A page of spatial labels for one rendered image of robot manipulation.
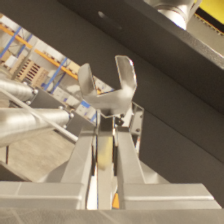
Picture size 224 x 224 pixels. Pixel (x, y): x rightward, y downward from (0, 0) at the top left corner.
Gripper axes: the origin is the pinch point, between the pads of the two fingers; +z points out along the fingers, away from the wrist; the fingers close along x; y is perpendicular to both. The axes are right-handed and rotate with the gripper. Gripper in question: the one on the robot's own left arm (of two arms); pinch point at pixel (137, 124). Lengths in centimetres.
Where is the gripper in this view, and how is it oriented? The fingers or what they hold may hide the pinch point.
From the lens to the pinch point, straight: 28.7
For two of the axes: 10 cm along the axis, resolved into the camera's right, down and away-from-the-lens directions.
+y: 9.5, 3.1, 0.3
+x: -1.0, 2.4, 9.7
